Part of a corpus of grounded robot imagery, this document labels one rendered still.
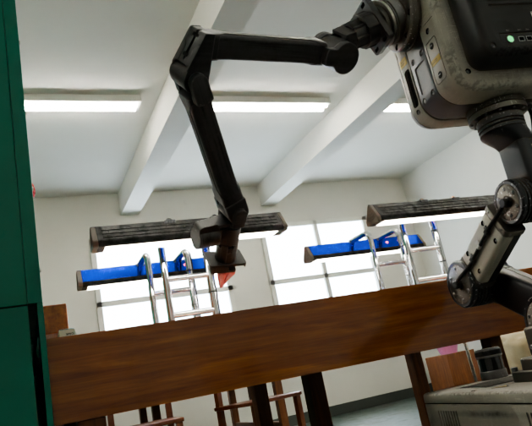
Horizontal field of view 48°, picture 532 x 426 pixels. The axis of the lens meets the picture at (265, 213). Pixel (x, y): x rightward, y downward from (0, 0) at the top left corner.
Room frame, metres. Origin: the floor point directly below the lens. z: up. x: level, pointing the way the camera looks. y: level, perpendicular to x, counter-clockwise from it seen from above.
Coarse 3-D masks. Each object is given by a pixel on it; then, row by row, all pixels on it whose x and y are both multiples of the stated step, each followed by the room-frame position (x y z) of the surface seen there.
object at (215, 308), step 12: (204, 252) 1.96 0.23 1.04; (204, 264) 1.97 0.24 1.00; (168, 276) 1.91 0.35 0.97; (180, 276) 1.92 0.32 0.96; (192, 276) 1.94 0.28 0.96; (204, 276) 1.96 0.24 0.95; (168, 288) 1.90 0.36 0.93; (216, 288) 1.98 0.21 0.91; (168, 300) 1.90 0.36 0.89; (216, 300) 1.97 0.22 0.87; (168, 312) 1.90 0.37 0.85; (180, 312) 1.92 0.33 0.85; (192, 312) 1.93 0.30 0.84; (204, 312) 1.95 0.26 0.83; (216, 312) 1.96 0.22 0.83
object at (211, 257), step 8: (216, 248) 1.52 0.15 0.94; (224, 248) 1.50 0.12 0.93; (232, 248) 1.51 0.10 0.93; (208, 256) 1.54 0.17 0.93; (216, 256) 1.53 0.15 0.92; (224, 256) 1.52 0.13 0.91; (232, 256) 1.52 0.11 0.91; (240, 256) 1.57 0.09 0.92; (208, 264) 1.53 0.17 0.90; (216, 264) 1.52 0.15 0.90; (224, 264) 1.53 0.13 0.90; (232, 264) 1.54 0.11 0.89; (240, 264) 1.55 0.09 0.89
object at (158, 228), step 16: (128, 224) 1.71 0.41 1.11; (144, 224) 1.72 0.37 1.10; (160, 224) 1.74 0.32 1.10; (176, 224) 1.76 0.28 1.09; (192, 224) 1.78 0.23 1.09; (256, 224) 1.85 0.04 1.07; (272, 224) 1.87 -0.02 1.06; (96, 240) 1.64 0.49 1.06; (112, 240) 1.66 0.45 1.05; (128, 240) 1.67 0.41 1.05; (144, 240) 1.69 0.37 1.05; (160, 240) 1.71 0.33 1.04
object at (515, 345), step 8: (504, 336) 4.46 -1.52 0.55; (512, 336) 4.41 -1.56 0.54; (520, 336) 4.37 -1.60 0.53; (504, 344) 4.45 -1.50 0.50; (512, 344) 4.38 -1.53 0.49; (520, 344) 4.33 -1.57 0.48; (512, 352) 4.40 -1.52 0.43; (520, 352) 4.35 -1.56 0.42; (528, 352) 4.32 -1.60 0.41; (512, 360) 4.42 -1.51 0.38; (520, 368) 4.39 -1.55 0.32
